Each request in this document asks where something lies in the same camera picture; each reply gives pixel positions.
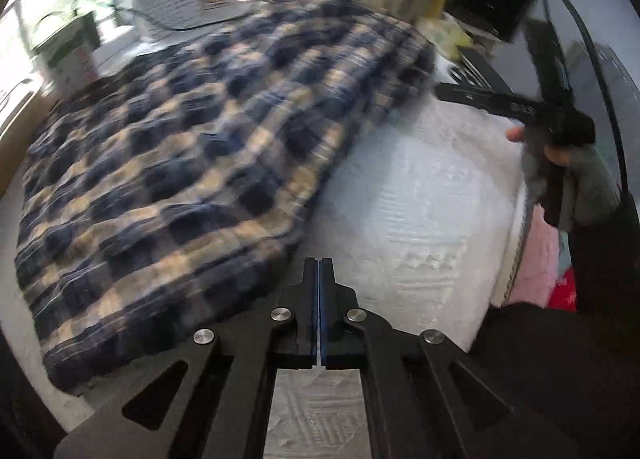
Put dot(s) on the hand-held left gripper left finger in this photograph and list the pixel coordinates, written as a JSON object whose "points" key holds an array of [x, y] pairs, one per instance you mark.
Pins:
{"points": [[300, 309]]}

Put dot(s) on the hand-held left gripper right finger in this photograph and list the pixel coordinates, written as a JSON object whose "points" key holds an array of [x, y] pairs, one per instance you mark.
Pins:
{"points": [[335, 319]]}

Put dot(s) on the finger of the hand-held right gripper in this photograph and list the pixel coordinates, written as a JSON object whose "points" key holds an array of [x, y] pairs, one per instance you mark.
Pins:
{"points": [[547, 64]]}

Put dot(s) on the plaid flannel shirt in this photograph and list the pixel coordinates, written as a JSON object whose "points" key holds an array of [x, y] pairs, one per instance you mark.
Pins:
{"points": [[175, 164]]}

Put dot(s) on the person's right hand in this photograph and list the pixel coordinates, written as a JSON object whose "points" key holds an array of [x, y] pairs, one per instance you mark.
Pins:
{"points": [[555, 156]]}

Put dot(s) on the yellow tissue pack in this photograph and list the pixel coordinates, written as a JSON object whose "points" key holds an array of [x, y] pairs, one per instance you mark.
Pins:
{"points": [[450, 34]]}

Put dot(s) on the red item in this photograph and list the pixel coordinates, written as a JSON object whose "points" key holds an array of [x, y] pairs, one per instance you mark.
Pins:
{"points": [[565, 294]]}

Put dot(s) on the person's dark clothing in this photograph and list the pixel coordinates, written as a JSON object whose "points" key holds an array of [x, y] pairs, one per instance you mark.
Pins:
{"points": [[575, 379]]}

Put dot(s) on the white green milk carton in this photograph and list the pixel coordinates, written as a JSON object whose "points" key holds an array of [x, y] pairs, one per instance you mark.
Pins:
{"points": [[70, 59]]}

